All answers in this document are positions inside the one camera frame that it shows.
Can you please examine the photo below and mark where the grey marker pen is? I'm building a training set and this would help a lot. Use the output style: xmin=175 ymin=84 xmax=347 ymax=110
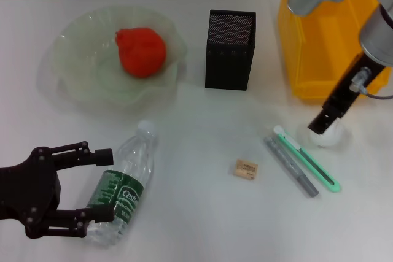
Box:
xmin=263 ymin=135 xmax=320 ymax=198

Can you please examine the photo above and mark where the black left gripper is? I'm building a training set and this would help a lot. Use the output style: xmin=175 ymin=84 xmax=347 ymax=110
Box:
xmin=0 ymin=141 xmax=116 ymax=240

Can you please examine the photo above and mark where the green utility knife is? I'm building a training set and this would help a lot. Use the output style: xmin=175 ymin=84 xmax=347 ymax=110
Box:
xmin=273 ymin=125 xmax=341 ymax=194

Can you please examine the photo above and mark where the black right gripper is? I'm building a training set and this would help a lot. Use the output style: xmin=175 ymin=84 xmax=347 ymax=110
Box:
xmin=308 ymin=53 xmax=383 ymax=136

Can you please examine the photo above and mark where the clear green-label water bottle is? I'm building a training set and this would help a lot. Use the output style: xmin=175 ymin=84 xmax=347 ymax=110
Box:
xmin=85 ymin=120 xmax=160 ymax=247

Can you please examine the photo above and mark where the clear glass fruit plate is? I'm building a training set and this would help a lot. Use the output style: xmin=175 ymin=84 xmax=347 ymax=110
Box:
xmin=38 ymin=4 xmax=189 ymax=112

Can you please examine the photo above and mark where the grey right gripper cable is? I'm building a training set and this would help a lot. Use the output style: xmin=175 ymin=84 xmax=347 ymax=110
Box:
xmin=351 ymin=67 xmax=393 ymax=101

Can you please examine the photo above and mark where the red-orange fruit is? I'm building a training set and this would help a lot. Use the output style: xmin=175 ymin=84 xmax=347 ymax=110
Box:
xmin=115 ymin=27 xmax=168 ymax=78

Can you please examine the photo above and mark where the small tan eraser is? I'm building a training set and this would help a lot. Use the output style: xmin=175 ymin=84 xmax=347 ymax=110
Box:
xmin=228 ymin=158 xmax=259 ymax=182

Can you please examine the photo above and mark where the yellow plastic storage bin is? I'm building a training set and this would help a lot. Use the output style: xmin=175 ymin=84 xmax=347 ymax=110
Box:
xmin=278 ymin=0 xmax=393 ymax=100

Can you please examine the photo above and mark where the black mesh pen holder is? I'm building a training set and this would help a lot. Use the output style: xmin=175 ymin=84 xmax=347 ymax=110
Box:
xmin=204 ymin=9 xmax=257 ymax=91

